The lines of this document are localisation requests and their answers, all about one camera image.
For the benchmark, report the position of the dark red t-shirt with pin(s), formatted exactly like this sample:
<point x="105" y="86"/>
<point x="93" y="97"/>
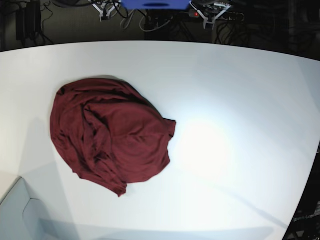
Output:
<point x="109" y="134"/>

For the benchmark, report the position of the white bin at corner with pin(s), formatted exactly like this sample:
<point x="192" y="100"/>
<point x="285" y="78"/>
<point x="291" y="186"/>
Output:
<point x="18" y="218"/>

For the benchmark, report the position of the blue box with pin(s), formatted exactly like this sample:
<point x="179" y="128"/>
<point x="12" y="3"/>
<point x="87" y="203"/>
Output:
<point x="156" y="4"/>

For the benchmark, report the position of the black power strip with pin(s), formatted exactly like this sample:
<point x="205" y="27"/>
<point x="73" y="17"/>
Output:
<point x="225" y="15"/>

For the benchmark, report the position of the black box on floor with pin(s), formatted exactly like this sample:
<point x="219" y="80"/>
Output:
<point x="28" y="21"/>

